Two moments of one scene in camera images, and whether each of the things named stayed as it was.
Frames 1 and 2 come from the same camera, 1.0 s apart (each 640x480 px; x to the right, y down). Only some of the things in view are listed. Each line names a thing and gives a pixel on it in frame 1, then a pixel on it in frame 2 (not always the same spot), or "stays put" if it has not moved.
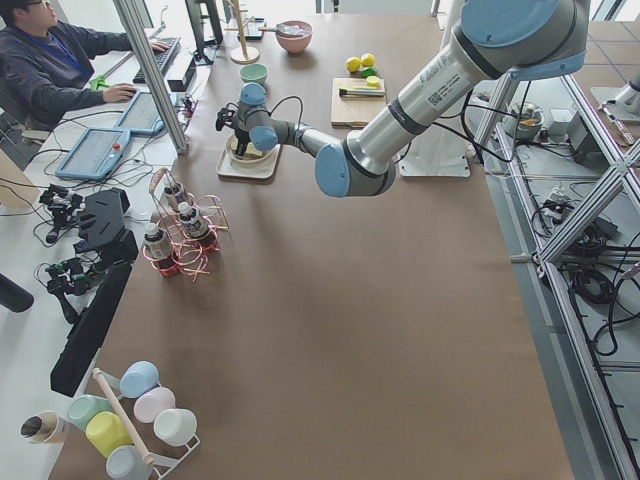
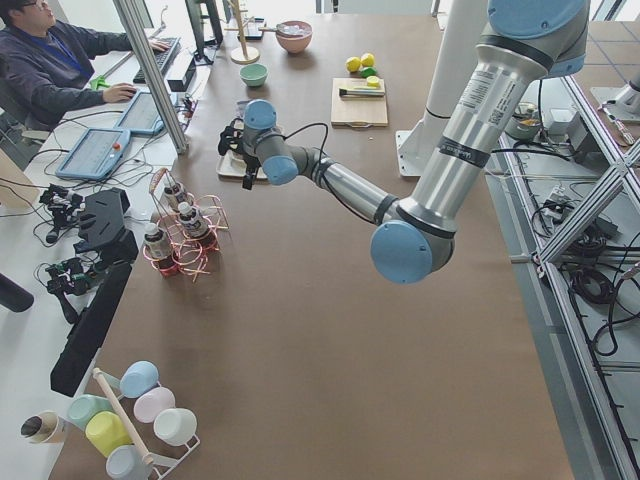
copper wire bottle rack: x=186 y=230 stays put
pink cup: x=152 y=401 stays put
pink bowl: x=294 y=36 stays put
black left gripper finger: x=241 y=148 to x=247 y=181
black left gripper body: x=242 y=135 to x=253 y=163
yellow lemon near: x=353 y=64 stays put
